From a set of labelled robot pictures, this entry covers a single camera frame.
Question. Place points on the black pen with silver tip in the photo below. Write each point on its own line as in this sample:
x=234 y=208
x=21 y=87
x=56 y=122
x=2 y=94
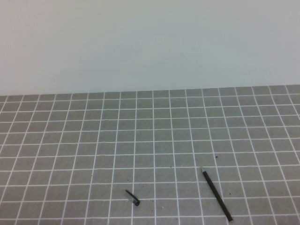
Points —
x=216 y=194

